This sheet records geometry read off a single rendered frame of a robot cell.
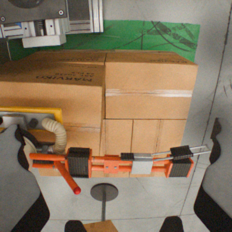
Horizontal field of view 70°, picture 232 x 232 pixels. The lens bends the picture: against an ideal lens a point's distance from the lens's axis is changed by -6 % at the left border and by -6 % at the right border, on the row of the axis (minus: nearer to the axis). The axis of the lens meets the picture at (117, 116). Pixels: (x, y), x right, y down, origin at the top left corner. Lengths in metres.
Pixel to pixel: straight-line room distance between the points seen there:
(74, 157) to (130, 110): 0.72
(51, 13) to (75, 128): 0.48
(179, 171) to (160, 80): 0.67
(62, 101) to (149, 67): 0.60
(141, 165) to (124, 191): 2.08
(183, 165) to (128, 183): 1.95
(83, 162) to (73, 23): 1.08
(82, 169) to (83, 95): 0.30
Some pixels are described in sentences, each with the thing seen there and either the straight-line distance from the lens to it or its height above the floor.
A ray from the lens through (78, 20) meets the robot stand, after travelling 1.44.
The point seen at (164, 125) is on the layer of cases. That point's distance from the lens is 1.34.
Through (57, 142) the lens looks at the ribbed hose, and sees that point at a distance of 0.64.
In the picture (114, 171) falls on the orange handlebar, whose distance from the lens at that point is 0.63.
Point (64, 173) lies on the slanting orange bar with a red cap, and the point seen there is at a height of 1.24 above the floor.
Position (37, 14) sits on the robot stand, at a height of 1.04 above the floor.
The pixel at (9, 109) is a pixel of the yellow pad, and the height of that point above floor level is 1.07.
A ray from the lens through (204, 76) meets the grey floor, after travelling 1.92.
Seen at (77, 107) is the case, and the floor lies 0.94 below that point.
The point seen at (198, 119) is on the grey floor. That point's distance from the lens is 2.11.
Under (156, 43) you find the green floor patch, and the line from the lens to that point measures 1.68.
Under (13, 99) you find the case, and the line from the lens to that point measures 0.86.
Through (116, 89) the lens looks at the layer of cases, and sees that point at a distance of 1.16.
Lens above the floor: 1.63
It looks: 61 degrees down
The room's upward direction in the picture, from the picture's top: 177 degrees clockwise
